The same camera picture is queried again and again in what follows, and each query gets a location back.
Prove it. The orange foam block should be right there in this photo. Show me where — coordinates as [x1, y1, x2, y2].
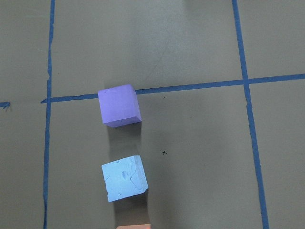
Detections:
[116, 224, 151, 229]

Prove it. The light blue foam block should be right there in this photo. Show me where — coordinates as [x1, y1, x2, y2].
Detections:
[101, 155, 148, 202]

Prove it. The purple foam block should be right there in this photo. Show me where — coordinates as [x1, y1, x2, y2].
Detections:
[98, 84, 142, 128]

